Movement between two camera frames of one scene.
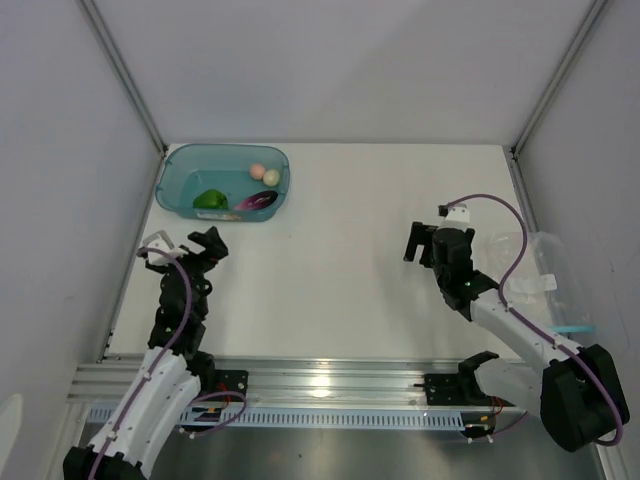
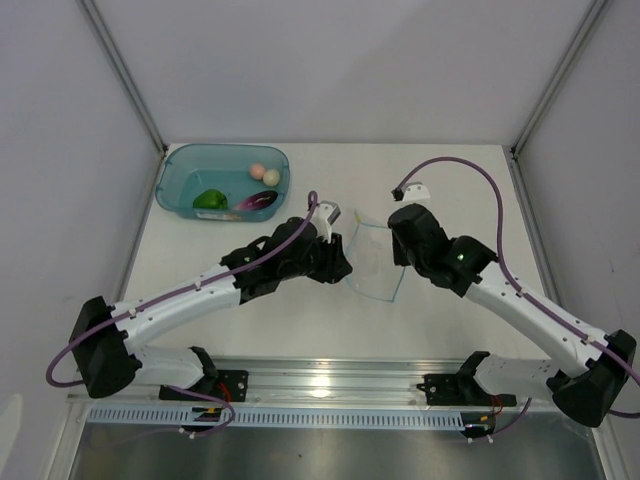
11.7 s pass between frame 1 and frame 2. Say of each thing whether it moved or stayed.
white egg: stayed
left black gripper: moved
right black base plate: stayed
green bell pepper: stayed
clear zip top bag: moved
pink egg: stayed
